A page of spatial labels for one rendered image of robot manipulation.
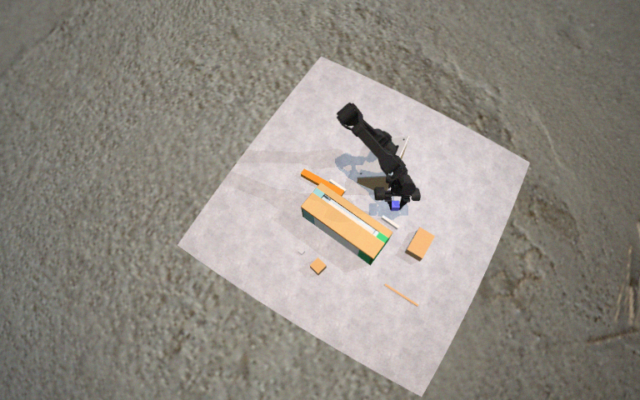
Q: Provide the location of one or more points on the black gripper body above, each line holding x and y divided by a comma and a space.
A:
395, 191

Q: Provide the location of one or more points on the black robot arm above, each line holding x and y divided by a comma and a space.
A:
380, 144

